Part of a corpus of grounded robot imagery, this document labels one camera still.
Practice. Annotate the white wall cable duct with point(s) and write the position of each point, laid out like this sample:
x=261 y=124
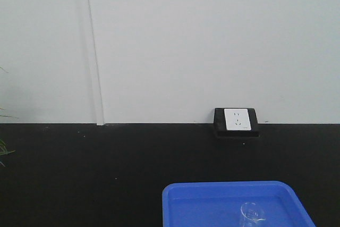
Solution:
x=94 y=72

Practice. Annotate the clear glass beaker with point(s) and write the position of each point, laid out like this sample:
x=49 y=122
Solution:
x=252 y=215

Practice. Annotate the green potted plant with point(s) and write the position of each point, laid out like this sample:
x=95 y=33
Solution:
x=4 y=149

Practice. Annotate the black socket housing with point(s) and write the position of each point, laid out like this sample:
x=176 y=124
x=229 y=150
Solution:
x=220 y=126

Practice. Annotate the blue plastic tray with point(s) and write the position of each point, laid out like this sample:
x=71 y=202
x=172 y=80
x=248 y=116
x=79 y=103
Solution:
x=218 y=203

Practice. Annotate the white wall socket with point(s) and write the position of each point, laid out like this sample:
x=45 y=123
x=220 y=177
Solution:
x=237 y=119

